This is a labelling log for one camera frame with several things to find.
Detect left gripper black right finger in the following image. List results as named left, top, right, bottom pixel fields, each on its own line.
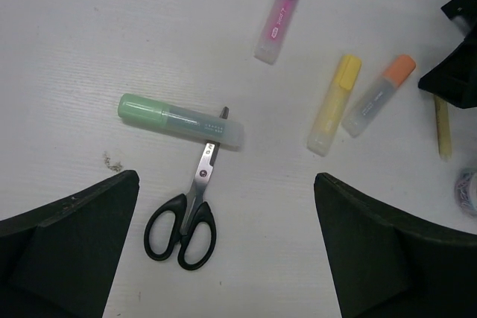
left=314, top=173, right=476, bottom=317

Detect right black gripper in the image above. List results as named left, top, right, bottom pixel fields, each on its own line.
left=418, top=0, right=476, bottom=109

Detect yellow highlighter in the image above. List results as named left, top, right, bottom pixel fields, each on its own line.
left=306, top=54, right=361, bottom=156

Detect black handled scissors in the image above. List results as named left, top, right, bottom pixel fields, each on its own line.
left=144, top=106, right=230, bottom=270

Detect purple pink highlighter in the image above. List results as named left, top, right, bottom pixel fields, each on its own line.
left=254, top=0, right=299, bottom=65

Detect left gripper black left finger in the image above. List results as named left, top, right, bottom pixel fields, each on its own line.
left=1, top=170, right=139, bottom=317

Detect orange cap highlighter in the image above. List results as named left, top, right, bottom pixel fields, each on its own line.
left=341, top=54, right=416, bottom=138

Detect thin yellow pen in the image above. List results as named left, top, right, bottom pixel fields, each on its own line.
left=434, top=95, right=452, bottom=161

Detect green highlighter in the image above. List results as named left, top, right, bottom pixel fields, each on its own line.
left=117, top=94, right=244, bottom=148

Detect pink blue tape roll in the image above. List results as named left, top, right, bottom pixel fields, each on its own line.
left=454, top=168, right=476, bottom=217

